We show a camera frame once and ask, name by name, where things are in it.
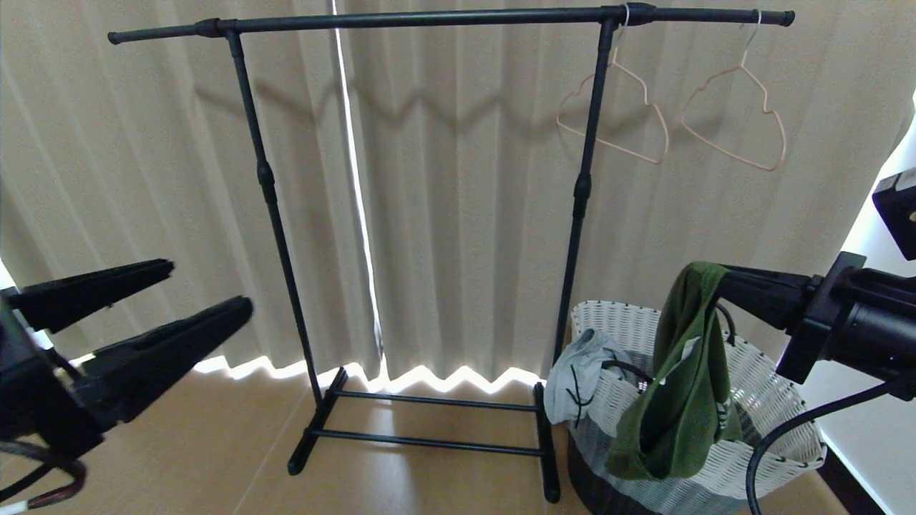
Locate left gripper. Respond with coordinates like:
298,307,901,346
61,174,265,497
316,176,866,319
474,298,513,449
0,259,253,458

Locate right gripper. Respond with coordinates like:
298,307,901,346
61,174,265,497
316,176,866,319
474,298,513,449
776,252,916,400

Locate green printed t-shirt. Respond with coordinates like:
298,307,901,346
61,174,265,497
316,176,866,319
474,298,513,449
605,262,745,481

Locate pink clothes hanger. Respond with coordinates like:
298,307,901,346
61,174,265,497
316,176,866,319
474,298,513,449
557,6,671,165
680,10,787,172

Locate white laundry basket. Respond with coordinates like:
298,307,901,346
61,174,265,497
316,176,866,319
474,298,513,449
565,300,828,515

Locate black clothes rack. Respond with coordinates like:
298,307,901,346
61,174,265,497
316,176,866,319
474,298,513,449
107,2,796,504

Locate pale grey shorts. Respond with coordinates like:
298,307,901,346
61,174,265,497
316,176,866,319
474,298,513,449
544,348,639,427

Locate beige curtain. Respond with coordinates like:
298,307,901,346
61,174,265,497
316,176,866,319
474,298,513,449
0,0,916,387

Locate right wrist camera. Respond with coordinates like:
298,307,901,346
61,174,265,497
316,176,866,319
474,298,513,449
872,168,916,262

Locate black cable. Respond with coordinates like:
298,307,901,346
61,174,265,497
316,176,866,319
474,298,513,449
744,378,916,515

